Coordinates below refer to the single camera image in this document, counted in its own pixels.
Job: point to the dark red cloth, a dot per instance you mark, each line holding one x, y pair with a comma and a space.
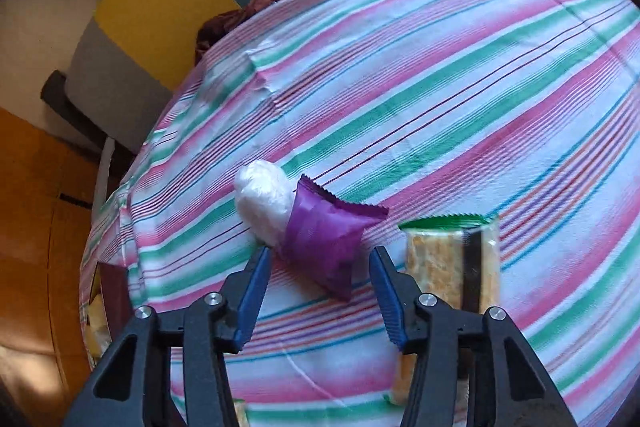
225, 32

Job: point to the striped tablecloth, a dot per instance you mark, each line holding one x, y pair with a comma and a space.
450, 82

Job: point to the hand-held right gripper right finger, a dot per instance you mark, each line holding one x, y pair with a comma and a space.
387, 302

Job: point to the white plastic wrapped ball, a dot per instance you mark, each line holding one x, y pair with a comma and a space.
262, 197

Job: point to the grey yellow blue sofa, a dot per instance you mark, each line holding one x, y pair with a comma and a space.
160, 2

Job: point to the green top cracker packet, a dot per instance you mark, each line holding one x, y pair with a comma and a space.
435, 262

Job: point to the wooden cabinet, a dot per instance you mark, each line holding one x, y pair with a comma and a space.
30, 207

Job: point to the purple snack packet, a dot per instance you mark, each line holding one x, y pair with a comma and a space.
325, 237

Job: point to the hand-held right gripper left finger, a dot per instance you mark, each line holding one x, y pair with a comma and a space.
250, 297

